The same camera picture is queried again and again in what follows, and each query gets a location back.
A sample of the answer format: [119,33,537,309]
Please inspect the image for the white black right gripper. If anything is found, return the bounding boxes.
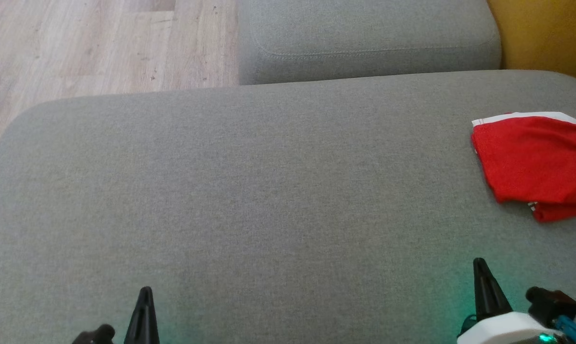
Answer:
[456,258,568,344]

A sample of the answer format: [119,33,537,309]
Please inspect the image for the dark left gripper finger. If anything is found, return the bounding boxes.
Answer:
[124,287,160,344]

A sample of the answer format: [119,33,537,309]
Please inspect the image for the red white basketball jersey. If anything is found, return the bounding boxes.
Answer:
[527,198,576,223]

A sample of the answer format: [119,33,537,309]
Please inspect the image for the red white-striped basketball shorts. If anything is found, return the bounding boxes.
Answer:
[471,112,576,205]

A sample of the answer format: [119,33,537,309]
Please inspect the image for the large grey sofa seat cushion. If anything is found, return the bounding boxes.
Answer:
[0,70,576,344]

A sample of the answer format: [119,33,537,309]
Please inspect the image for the yellow upholstered furniture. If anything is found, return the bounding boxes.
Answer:
[487,0,576,89]

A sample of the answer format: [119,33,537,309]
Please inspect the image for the black cable teal connector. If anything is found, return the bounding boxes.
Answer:
[553,315,576,344]

